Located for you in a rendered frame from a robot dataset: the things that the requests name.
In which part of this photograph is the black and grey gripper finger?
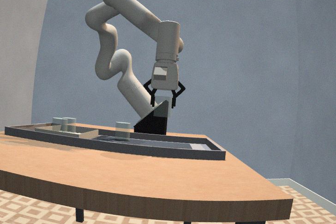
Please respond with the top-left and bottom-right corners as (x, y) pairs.
(143, 79), (157, 107)
(171, 81), (186, 108)

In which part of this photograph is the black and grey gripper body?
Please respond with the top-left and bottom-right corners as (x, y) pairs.
(151, 61), (179, 91)

